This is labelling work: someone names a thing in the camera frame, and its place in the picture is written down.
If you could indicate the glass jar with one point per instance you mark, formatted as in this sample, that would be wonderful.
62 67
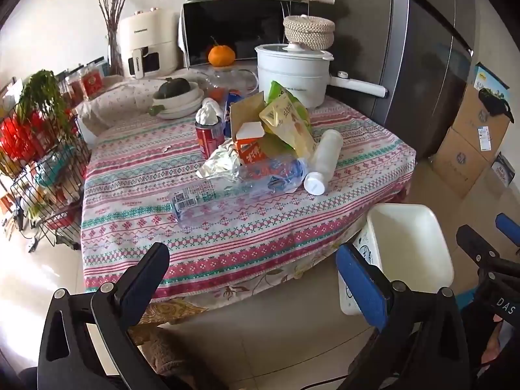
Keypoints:
239 83

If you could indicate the yellow green snack bag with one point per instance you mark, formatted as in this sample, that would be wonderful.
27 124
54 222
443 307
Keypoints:
284 122

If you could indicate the dark green squash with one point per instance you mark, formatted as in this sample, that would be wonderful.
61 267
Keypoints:
172 87

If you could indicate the grey refrigerator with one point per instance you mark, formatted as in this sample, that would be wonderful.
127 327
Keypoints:
406 69

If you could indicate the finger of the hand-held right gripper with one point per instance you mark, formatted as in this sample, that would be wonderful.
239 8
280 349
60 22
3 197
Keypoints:
477 245
510 229

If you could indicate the small printed box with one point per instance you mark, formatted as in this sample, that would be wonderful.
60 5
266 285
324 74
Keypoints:
503 170

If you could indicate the white electric cooking pot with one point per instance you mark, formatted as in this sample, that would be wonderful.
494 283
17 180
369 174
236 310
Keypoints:
292 77

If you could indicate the plain white plastic bottle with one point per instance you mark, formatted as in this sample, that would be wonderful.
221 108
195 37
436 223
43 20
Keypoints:
325 154

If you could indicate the red soda can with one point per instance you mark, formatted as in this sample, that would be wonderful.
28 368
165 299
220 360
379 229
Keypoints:
209 142

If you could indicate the white bowl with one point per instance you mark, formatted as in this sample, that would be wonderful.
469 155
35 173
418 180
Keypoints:
183 99

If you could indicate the small mandarin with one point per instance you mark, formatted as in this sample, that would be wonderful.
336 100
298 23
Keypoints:
217 93

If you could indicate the black bag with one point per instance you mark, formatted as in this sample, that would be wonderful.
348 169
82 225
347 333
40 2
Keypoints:
493 103

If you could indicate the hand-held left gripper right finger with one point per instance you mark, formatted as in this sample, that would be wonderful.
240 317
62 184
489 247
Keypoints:
360 288

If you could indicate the cardboard box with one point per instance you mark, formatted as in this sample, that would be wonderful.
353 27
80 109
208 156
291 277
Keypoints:
459 166
475 130

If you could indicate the white tissue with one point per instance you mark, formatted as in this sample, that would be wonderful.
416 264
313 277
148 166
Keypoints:
208 113

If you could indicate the green leafy bunch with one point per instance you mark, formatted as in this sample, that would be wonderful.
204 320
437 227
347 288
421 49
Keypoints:
40 93

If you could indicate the clear bottle white label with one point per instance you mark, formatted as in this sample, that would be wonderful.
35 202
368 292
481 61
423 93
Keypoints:
203 205

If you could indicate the orange and white carton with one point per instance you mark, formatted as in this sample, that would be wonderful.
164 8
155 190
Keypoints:
252 152

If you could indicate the blue and white box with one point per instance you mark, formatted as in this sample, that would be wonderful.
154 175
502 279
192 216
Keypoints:
487 77

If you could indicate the white plastic bin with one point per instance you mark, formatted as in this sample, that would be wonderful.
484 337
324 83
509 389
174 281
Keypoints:
410 243

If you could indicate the silver wrapper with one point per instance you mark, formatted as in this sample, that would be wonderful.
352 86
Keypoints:
221 162

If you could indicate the woven round basket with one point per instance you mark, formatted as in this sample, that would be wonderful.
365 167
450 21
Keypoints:
308 32

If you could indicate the large orange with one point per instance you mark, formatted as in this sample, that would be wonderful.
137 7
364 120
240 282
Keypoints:
221 56

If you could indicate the patterned striped tablecloth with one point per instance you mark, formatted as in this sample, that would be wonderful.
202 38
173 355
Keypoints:
243 235

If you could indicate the floral under cloth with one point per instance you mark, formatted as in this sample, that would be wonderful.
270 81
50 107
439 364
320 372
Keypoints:
243 288

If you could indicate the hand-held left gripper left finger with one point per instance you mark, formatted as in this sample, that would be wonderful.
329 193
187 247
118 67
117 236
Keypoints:
145 273

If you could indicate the dried twigs in vase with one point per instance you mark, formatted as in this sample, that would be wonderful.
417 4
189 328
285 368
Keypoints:
115 16

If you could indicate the white small-flower padded cloth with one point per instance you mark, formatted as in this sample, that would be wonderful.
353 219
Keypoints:
118 101

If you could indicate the blue biscuit packet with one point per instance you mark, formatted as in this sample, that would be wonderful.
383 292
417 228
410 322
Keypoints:
232 99

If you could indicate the white air fryer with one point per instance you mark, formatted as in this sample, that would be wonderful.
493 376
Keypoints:
150 32

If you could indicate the red bags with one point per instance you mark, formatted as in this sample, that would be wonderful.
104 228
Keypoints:
20 138

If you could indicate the crushed clear bottle blue label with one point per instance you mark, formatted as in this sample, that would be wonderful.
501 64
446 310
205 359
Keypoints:
276 174

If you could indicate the red snack packet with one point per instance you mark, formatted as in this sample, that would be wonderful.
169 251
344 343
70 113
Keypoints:
91 83

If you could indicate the black microwave oven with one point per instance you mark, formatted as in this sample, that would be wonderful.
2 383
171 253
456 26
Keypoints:
235 24

